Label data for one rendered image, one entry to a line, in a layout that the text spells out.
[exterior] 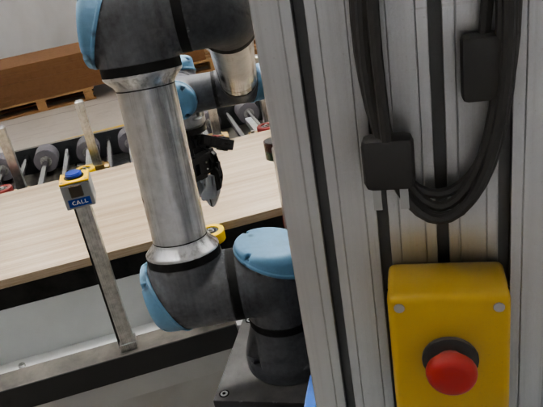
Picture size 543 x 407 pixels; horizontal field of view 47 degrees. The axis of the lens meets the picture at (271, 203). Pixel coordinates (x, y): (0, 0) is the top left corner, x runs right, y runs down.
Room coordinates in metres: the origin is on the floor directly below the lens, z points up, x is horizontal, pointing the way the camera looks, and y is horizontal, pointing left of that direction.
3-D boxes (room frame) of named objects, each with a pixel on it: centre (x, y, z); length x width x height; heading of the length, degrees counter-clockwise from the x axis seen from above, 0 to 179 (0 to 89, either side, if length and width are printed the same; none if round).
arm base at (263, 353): (0.84, 0.01, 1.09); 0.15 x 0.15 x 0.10
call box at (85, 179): (1.40, 0.46, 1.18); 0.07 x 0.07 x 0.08; 10
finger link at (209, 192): (1.32, 0.14, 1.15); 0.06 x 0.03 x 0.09; 139
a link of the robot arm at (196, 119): (1.34, 0.15, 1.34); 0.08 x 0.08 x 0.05
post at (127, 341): (1.40, 0.46, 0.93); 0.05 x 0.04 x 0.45; 100
